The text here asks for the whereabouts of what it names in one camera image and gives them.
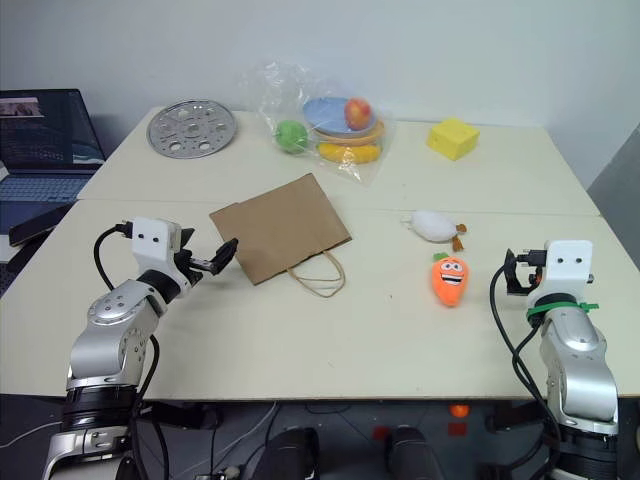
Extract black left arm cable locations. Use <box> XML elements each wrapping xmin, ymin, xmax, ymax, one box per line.
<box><xmin>93</xmin><ymin>221</ymin><xmax>135</xmax><ymax>292</ymax></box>

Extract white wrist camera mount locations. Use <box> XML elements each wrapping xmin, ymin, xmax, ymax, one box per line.
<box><xmin>541</xmin><ymin>239</ymin><xmax>595</xmax><ymax>302</ymax></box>
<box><xmin>130</xmin><ymin>216</ymin><xmax>183</xmax><ymax>275</ymax></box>

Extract yellow orange bowls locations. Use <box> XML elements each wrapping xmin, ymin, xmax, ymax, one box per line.
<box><xmin>311</xmin><ymin>118</ymin><xmax>387</xmax><ymax>148</ymax></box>

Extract perforated round metal plate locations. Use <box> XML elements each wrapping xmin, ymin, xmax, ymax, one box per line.
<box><xmin>146</xmin><ymin>99</ymin><xmax>241</xmax><ymax>161</ymax></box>

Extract blue toy plate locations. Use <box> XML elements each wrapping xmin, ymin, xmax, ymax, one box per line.
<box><xmin>301</xmin><ymin>95</ymin><xmax>382</xmax><ymax>139</ymax></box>

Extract open dark laptop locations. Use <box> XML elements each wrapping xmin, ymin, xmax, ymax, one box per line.
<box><xmin>0</xmin><ymin>88</ymin><xmax>108</xmax><ymax>222</ymax></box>

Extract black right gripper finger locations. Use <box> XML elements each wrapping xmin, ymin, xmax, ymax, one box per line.
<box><xmin>504</xmin><ymin>247</ymin><xmax>521</xmax><ymax>295</ymax></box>

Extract white plush toy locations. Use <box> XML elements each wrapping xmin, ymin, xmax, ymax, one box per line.
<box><xmin>399</xmin><ymin>209</ymin><xmax>470</xmax><ymax>253</ymax></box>

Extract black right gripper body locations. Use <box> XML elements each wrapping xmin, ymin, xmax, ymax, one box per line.
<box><xmin>516</xmin><ymin>247</ymin><xmax>547</xmax><ymax>297</ymax></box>

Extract green cable tie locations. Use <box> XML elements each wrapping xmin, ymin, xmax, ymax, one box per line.
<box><xmin>526</xmin><ymin>296</ymin><xmax>600</xmax><ymax>320</ymax></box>

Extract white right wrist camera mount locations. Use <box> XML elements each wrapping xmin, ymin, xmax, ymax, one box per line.
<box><xmin>541</xmin><ymin>239</ymin><xmax>595</xmax><ymax>302</ymax></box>

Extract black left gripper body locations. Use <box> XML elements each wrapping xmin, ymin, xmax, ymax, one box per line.
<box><xmin>172</xmin><ymin>243</ymin><xmax>220</xmax><ymax>287</ymax></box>

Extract yellow toy banana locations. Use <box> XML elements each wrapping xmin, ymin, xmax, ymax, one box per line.
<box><xmin>316</xmin><ymin>140</ymin><xmax>382</xmax><ymax>167</ymax></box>

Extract dark rounded shape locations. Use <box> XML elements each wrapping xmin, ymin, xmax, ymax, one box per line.
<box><xmin>252</xmin><ymin>426</ymin><xmax>322</xmax><ymax>480</ymax></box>
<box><xmin>383</xmin><ymin>424</ymin><xmax>445</xmax><ymax>480</ymax></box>

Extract yellow cheese block toy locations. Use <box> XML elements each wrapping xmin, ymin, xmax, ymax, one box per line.
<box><xmin>425</xmin><ymin>116</ymin><xmax>482</xmax><ymax>163</ymax></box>

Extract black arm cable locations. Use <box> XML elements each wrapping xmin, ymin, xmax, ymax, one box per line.
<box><xmin>489</xmin><ymin>259</ymin><xmax>567</xmax><ymax>474</ymax></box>
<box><xmin>93</xmin><ymin>221</ymin><xmax>135</xmax><ymax>292</ymax></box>

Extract green toy ball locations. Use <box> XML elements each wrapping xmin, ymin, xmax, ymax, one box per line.
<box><xmin>274</xmin><ymin>118</ymin><xmax>309</xmax><ymax>155</ymax></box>

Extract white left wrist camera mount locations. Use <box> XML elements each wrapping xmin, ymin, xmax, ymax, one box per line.
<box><xmin>130</xmin><ymin>216</ymin><xmax>183</xmax><ymax>275</ymax></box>

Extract thin white cable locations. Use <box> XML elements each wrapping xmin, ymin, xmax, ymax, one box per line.
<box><xmin>233</xmin><ymin>399</ymin><xmax>282</xmax><ymax>459</ymax></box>

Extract clear plastic bag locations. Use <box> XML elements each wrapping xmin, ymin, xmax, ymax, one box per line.
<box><xmin>243</xmin><ymin>59</ymin><xmax>399</xmax><ymax>190</ymax></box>

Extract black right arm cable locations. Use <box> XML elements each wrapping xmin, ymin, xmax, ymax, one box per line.
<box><xmin>489</xmin><ymin>259</ymin><xmax>567</xmax><ymax>474</ymax></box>

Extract red yellow toy apple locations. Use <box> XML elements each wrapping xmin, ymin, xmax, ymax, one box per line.
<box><xmin>343</xmin><ymin>96</ymin><xmax>374</xmax><ymax>132</ymax></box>

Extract orange carrot plush toy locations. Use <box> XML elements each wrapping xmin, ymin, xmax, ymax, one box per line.
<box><xmin>430</xmin><ymin>251</ymin><xmax>473</xmax><ymax>309</ymax></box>

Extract brown paper bag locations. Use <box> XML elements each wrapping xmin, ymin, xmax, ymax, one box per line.
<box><xmin>208</xmin><ymin>172</ymin><xmax>353</xmax><ymax>299</ymax></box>

